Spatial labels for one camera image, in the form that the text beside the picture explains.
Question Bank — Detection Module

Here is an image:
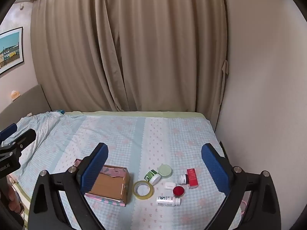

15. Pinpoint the framed wall poster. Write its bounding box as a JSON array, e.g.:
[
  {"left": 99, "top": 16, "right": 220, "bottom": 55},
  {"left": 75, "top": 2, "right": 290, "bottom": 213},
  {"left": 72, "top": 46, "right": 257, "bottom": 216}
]
[{"left": 0, "top": 27, "right": 24, "bottom": 75}]

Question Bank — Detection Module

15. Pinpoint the red carton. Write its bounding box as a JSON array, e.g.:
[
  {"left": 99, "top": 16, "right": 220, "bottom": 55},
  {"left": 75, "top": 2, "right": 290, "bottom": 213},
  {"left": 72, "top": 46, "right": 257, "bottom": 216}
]
[{"left": 187, "top": 168, "right": 199, "bottom": 189}]

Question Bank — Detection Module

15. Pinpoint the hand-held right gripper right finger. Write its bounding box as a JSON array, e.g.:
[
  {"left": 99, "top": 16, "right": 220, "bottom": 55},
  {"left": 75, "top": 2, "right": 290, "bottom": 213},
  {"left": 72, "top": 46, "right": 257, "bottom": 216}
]
[{"left": 201, "top": 143, "right": 281, "bottom": 230}]

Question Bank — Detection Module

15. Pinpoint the pale green round lid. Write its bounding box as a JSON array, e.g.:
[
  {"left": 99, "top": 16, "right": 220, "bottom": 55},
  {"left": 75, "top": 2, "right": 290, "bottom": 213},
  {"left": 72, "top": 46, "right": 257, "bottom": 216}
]
[{"left": 158, "top": 164, "right": 173, "bottom": 179}]

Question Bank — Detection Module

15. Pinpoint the brown cardboard box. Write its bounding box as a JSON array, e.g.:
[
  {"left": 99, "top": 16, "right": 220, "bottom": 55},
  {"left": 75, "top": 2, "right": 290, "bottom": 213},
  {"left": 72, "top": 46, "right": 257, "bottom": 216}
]
[{"left": 73, "top": 159, "right": 131, "bottom": 207}]

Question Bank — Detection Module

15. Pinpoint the checked printed blanket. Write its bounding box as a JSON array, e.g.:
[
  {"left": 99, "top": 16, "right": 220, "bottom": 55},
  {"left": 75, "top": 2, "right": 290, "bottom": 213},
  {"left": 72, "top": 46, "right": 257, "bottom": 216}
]
[{"left": 0, "top": 111, "right": 243, "bottom": 230}]

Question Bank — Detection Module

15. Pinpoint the light green mattress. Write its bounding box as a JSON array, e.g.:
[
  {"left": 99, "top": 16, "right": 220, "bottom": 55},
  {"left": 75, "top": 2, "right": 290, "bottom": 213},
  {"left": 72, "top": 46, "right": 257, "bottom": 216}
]
[{"left": 65, "top": 111, "right": 207, "bottom": 119}]

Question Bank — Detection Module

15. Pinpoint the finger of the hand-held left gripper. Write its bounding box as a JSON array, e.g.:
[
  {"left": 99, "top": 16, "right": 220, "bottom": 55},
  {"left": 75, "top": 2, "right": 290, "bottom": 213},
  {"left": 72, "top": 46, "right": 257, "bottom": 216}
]
[
  {"left": 0, "top": 128, "right": 37, "bottom": 154},
  {"left": 0, "top": 123, "right": 18, "bottom": 142}
]

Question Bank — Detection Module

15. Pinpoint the grey padded headboard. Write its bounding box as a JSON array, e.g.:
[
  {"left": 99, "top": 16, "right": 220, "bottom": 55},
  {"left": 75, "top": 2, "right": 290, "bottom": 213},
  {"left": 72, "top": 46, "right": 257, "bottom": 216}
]
[{"left": 0, "top": 84, "right": 51, "bottom": 130}]

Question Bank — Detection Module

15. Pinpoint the green jar with white lid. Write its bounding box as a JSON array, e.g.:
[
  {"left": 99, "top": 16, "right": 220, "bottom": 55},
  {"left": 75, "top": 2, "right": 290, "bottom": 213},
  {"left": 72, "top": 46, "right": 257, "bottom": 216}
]
[{"left": 144, "top": 169, "right": 162, "bottom": 186}]

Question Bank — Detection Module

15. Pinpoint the yellow tape roll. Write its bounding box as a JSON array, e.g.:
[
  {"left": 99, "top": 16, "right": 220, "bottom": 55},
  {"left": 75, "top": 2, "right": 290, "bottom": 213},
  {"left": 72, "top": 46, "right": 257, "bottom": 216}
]
[{"left": 133, "top": 180, "right": 154, "bottom": 199}]

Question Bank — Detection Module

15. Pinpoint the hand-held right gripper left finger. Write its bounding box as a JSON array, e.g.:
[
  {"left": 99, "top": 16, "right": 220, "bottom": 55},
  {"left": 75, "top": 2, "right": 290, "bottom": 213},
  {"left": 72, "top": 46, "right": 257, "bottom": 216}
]
[{"left": 28, "top": 143, "right": 109, "bottom": 230}]

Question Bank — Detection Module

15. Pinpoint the beige curtain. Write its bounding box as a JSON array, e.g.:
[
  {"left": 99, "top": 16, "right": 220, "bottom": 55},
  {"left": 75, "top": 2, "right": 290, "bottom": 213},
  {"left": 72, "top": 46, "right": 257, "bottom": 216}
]
[{"left": 31, "top": 0, "right": 229, "bottom": 125}]

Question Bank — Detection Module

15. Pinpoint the white plastic bottle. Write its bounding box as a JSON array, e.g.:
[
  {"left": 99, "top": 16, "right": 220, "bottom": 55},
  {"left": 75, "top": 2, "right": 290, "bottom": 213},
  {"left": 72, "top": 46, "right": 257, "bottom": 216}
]
[{"left": 156, "top": 195, "right": 182, "bottom": 207}]

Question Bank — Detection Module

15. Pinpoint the person's left hand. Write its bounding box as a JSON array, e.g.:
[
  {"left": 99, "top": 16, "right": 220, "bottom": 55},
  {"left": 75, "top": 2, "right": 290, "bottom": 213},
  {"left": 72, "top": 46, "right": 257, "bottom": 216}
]
[{"left": 7, "top": 175, "right": 22, "bottom": 213}]

